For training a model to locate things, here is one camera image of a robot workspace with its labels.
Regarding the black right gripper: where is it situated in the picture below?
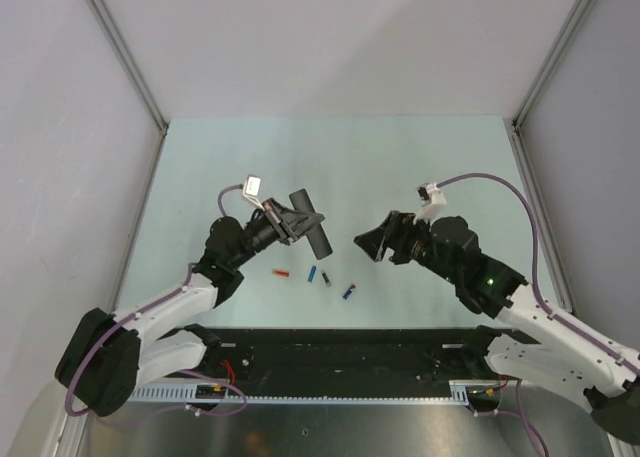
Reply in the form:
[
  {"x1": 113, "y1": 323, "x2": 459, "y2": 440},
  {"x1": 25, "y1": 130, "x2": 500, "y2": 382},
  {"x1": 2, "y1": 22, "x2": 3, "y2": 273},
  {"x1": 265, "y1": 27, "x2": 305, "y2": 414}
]
[{"x1": 352, "y1": 212, "x2": 459, "y2": 286}]

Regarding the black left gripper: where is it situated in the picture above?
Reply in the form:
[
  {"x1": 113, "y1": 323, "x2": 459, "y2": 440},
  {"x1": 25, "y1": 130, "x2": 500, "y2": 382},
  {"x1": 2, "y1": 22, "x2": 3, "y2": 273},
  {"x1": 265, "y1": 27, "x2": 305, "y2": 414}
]
[{"x1": 230, "y1": 198, "x2": 323, "y2": 269}]

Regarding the black remote control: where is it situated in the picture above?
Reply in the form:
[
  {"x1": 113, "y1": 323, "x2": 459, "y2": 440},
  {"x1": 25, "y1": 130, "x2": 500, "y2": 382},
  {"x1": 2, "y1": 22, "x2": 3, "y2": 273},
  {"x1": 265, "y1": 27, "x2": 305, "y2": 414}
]
[{"x1": 289, "y1": 188, "x2": 333, "y2": 260}]

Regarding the blue magenta battery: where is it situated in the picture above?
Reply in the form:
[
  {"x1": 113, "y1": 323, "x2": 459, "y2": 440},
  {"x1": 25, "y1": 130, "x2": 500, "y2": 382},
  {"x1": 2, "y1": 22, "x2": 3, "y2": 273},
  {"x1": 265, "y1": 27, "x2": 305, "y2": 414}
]
[{"x1": 342, "y1": 284, "x2": 356, "y2": 300}]

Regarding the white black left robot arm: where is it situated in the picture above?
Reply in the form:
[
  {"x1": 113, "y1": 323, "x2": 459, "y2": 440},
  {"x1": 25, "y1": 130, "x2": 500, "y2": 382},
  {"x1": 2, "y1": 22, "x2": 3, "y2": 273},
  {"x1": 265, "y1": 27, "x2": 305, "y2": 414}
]
[{"x1": 54, "y1": 189, "x2": 330, "y2": 417}]

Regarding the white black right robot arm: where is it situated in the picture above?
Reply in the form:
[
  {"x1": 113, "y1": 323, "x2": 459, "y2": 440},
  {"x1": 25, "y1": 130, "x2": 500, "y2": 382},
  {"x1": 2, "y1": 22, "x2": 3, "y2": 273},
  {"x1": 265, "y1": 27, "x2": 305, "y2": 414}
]
[{"x1": 354, "y1": 211, "x2": 639, "y2": 445}]

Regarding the light blue battery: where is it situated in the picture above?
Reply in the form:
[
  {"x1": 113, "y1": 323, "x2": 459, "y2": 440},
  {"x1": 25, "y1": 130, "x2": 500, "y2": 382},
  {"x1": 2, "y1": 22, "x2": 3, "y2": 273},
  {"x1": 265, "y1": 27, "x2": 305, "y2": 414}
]
[{"x1": 307, "y1": 265, "x2": 317, "y2": 283}]

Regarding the red orange battery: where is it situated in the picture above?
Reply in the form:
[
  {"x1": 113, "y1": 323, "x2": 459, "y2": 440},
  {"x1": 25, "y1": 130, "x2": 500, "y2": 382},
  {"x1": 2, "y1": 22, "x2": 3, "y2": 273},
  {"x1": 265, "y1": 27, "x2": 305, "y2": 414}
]
[{"x1": 272, "y1": 269, "x2": 290, "y2": 278}]

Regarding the black silver battery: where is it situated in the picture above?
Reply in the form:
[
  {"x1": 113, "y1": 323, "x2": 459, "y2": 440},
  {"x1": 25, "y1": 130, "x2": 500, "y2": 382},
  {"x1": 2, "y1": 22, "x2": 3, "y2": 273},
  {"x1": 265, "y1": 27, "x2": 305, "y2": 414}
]
[{"x1": 321, "y1": 270, "x2": 332, "y2": 287}]

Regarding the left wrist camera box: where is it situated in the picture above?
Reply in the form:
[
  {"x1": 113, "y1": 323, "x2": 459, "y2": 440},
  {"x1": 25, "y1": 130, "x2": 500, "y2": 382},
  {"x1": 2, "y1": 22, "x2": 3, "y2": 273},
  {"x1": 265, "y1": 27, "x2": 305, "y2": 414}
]
[{"x1": 242, "y1": 175, "x2": 261, "y2": 198}]

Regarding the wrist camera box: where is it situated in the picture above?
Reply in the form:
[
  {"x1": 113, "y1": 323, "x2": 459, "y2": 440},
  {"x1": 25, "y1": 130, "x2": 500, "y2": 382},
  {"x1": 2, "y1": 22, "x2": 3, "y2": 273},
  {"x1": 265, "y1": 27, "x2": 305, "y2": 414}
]
[
  {"x1": 416, "y1": 183, "x2": 447, "y2": 207},
  {"x1": 242, "y1": 175, "x2": 261, "y2": 198}
]

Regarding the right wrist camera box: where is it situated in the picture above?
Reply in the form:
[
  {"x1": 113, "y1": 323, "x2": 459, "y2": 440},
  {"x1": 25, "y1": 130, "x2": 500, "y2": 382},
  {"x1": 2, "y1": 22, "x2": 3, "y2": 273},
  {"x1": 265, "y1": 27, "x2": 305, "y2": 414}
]
[{"x1": 416, "y1": 183, "x2": 447, "y2": 207}]

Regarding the grey slotted cable duct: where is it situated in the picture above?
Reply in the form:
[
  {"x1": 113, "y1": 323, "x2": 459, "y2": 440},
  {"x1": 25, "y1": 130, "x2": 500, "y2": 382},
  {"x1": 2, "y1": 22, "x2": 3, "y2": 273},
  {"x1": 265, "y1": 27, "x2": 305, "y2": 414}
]
[{"x1": 128, "y1": 381, "x2": 499, "y2": 407}]

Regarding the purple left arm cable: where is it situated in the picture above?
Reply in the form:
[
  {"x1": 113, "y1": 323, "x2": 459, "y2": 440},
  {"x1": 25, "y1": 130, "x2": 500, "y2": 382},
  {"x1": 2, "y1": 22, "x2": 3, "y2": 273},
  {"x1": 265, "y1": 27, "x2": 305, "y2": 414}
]
[{"x1": 64, "y1": 182, "x2": 246, "y2": 418}]

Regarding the aluminium frame post left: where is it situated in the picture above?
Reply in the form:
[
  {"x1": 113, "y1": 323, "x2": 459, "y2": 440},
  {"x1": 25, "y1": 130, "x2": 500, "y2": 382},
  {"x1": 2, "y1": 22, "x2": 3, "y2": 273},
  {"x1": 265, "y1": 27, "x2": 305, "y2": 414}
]
[{"x1": 74, "y1": 0, "x2": 169, "y2": 136}]

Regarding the aluminium frame post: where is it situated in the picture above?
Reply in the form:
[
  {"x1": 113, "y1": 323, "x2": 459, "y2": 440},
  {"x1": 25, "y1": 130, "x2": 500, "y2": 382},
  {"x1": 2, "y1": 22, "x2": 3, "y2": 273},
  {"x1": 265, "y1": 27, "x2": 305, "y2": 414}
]
[
  {"x1": 512, "y1": 0, "x2": 609, "y2": 128},
  {"x1": 74, "y1": 0, "x2": 169, "y2": 136}
]

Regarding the aluminium frame post right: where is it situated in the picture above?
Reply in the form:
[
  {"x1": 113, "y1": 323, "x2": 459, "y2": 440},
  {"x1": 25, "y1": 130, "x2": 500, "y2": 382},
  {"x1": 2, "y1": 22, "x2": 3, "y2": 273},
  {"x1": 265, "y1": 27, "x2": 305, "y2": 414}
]
[{"x1": 512, "y1": 0, "x2": 609, "y2": 128}]

